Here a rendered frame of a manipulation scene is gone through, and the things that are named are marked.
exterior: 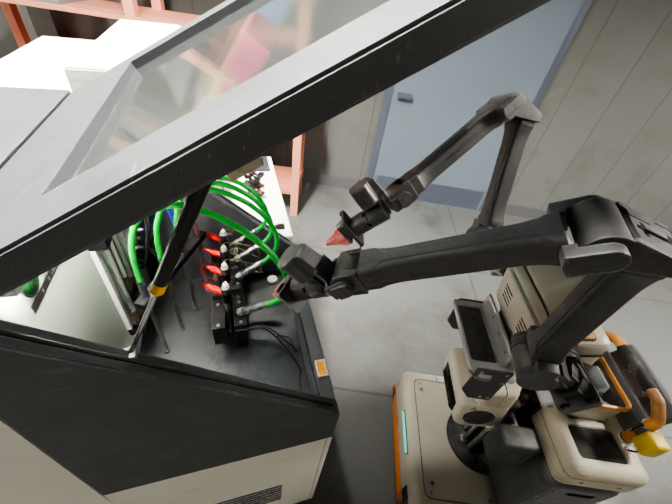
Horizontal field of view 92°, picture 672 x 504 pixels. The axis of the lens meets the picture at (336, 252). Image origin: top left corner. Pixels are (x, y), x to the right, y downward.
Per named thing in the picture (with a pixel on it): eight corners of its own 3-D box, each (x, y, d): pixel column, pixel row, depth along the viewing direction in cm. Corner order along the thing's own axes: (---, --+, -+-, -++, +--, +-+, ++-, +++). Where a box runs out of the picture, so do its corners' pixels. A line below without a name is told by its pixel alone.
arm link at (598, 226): (735, 260, 36) (692, 201, 42) (598, 242, 38) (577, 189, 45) (549, 394, 70) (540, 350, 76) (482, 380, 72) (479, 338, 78)
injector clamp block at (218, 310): (249, 351, 108) (247, 324, 98) (217, 357, 105) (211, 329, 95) (242, 277, 131) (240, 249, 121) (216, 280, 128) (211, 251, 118)
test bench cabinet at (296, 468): (311, 502, 147) (333, 438, 95) (169, 547, 130) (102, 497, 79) (286, 362, 196) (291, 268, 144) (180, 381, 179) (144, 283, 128)
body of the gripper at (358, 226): (337, 212, 93) (359, 199, 90) (358, 234, 98) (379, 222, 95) (337, 226, 88) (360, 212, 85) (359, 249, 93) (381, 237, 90)
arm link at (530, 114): (554, 100, 87) (523, 104, 96) (514, 88, 83) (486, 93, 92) (503, 258, 99) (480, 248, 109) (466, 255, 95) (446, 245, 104)
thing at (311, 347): (329, 422, 98) (336, 398, 88) (315, 426, 97) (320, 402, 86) (293, 275, 141) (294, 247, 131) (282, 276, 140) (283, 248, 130)
